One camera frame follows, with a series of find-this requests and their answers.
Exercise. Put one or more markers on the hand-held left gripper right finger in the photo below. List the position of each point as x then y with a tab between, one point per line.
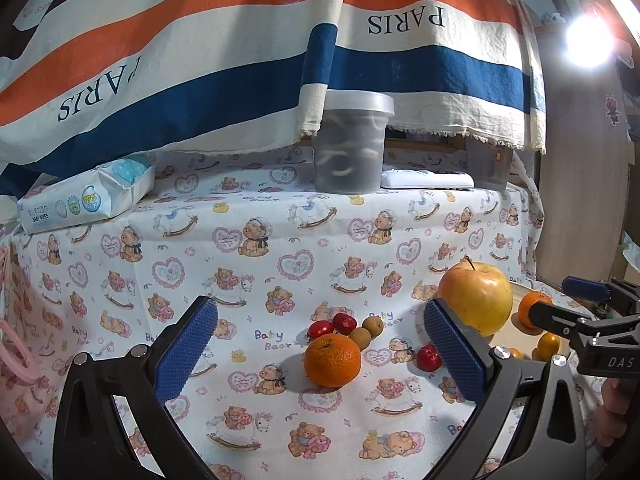
452	355

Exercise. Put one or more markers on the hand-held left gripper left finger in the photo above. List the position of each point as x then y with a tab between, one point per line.
187	350

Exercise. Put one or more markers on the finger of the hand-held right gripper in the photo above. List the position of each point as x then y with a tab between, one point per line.
585	288
560	321

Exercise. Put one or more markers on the small kumquat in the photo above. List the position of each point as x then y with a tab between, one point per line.
547	346
515	353

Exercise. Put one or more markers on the orange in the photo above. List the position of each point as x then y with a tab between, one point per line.
524	312
332	360

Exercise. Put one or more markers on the cream plate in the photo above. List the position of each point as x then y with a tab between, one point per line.
520	340

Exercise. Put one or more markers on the yellow apple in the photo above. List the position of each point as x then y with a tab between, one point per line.
475	295

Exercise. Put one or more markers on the person's right hand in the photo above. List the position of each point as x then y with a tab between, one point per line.
612	410

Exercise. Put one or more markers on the white plastic bag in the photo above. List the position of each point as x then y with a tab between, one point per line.
632	252

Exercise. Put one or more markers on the wooden board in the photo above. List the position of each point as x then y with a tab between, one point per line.
575	185

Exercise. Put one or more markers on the bear printed cloth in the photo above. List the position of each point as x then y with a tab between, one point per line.
280	240

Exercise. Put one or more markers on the white remote control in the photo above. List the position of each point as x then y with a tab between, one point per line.
425	179

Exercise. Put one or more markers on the baby wipes pack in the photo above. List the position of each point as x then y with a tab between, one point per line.
85	200

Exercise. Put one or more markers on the cartoon sticker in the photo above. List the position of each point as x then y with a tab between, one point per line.
613	109

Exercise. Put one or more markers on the pink plastic bag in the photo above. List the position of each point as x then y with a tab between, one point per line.
7	285

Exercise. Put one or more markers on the clear lidded plastic container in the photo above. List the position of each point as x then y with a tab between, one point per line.
350	160

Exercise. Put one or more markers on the bright lamp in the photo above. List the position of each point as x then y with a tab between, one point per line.
590	40

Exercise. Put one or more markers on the striped hanging cloth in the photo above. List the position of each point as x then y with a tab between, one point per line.
200	60

